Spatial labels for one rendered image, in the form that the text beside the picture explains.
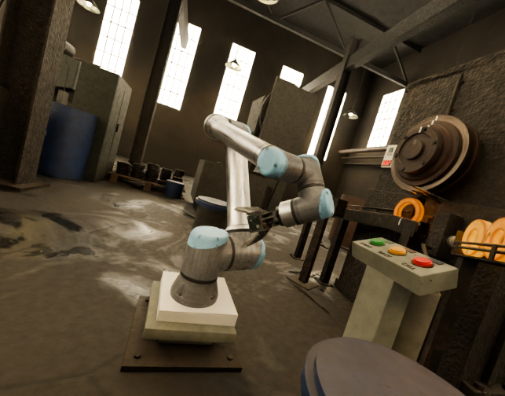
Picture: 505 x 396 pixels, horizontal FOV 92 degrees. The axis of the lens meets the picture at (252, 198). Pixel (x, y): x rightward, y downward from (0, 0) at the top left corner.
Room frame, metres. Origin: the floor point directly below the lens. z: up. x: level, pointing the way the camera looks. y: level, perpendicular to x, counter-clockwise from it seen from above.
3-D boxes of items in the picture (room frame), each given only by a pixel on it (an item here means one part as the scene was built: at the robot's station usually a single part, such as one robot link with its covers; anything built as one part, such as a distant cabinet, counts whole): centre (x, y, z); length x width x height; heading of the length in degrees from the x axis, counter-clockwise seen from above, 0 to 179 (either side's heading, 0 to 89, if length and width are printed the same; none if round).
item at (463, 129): (1.50, -0.95, 1.11); 0.47 x 0.06 x 0.47; 15
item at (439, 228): (1.28, -1.02, 0.68); 0.11 x 0.08 x 0.24; 105
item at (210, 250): (0.94, 0.11, 0.35); 0.17 x 0.15 x 0.18; 128
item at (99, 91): (3.58, 2.46, 0.75); 0.70 x 0.48 x 1.50; 15
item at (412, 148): (1.48, -0.85, 1.11); 0.28 x 0.06 x 0.28; 15
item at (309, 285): (1.91, -0.57, 0.36); 0.26 x 0.20 x 0.72; 50
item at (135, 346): (0.94, 0.11, 0.04); 0.40 x 0.40 x 0.08; 19
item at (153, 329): (0.94, 0.11, 0.10); 0.32 x 0.32 x 0.04; 19
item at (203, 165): (3.97, 0.44, 0.39); 1.03 x 0.83 x 0.79; 109
